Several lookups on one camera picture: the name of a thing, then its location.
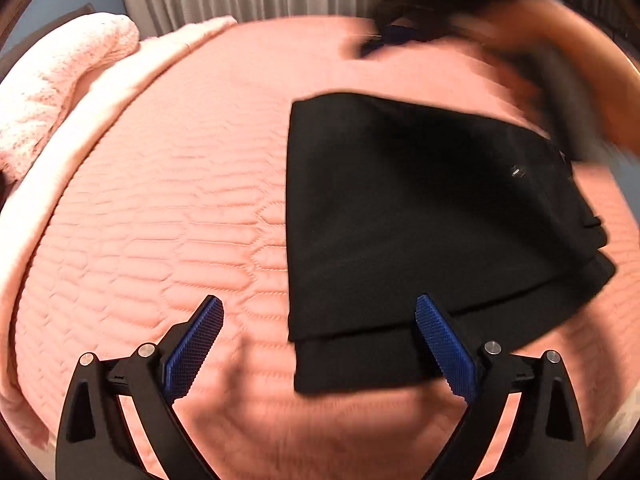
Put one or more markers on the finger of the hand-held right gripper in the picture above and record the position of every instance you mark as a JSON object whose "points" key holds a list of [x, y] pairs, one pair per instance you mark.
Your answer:
{"points": [[375, 46]]}

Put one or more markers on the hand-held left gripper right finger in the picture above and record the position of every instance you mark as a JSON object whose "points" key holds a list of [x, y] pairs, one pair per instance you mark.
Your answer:
{"points": [[447, 350]]}

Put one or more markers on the pink fluffy blanket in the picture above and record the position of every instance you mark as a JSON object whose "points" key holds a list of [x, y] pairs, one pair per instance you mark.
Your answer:
{"points": [[55, 75]]}

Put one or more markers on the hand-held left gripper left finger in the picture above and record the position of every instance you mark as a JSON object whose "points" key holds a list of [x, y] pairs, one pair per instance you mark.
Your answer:
{"points": [[195, 350]]}

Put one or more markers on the person's right hand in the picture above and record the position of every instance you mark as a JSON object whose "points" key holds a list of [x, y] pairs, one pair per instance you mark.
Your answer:
{"points": [[525, 22]]}

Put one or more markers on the pink quilted bedspread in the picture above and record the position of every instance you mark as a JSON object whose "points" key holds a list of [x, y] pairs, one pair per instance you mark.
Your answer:
{"points": [[175, 210]]}

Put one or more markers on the light pink blanket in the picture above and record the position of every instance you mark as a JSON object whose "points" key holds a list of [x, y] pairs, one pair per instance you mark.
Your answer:
{"points": [[150, 55]]}

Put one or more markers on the black pants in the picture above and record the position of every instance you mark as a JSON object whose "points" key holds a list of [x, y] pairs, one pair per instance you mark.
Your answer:
{"points": [[425, 200]]}

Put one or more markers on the person's right forearm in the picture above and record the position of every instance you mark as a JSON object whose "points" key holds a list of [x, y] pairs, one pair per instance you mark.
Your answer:
{"points": [[620, 100]]}

